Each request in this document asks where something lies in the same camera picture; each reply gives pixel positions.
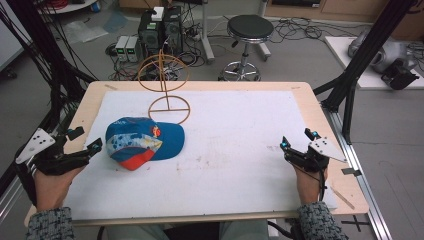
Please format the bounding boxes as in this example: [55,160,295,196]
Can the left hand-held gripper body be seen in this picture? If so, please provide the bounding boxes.
[14,127,92,177]

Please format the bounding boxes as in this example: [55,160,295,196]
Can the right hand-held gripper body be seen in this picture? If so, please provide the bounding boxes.
[283,136,348,174]

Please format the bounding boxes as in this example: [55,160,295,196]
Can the blue and red baseball cap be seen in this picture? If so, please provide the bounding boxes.
[104,116,186,172]

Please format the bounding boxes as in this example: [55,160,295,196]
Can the copper wire stand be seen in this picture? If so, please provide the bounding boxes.
[136,48,192,126]

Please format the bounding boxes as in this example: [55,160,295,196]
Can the person's left hand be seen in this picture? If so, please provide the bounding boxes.
[33,164,86,212]

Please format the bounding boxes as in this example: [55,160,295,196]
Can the person's right hand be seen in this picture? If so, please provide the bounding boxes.
[292,163,330,206]

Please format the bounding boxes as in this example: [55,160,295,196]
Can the black tape piece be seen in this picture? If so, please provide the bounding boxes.
[340,167,363,177]

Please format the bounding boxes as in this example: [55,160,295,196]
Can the thin wooden strip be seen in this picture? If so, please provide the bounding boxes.
[329,185,357,211]

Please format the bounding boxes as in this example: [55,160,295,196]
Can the white table mat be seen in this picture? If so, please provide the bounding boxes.
[63,90,338,222]

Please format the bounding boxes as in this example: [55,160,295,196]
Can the white floor board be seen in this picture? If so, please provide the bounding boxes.
[324,35,424,91]

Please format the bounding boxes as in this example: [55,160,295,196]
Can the grey power supply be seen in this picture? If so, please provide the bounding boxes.
[114,35,130,63]
[125,35,143,63]

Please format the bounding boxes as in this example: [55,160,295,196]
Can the clear plastic sheet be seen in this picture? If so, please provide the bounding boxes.
[62,19,110,45]

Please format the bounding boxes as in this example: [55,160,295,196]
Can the grey and black device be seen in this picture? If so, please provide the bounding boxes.
[347,30,422,91]

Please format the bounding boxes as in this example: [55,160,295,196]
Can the black computer tower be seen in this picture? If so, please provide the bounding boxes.
[162,5,184,56]
[137,9,165,57]

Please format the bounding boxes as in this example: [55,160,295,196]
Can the black round stool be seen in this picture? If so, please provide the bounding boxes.
[217,14,275,83]

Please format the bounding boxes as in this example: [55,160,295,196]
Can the grey table leg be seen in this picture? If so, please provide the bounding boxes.
[199,0,216,65]

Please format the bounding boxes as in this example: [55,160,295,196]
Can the white box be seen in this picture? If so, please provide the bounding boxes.
[150,6,165,22]

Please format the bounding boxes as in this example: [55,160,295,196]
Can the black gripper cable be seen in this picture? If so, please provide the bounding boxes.
[293,162,327,202]

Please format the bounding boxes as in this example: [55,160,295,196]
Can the aluminium rail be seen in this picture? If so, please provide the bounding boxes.
[320,105,394,240]

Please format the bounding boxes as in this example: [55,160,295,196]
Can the black metal frame stand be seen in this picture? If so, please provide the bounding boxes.
[0,0,98,208]
[312,0,420,145]

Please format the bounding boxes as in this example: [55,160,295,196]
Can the black floor cables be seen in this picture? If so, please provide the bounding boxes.
[269,15,356,45]

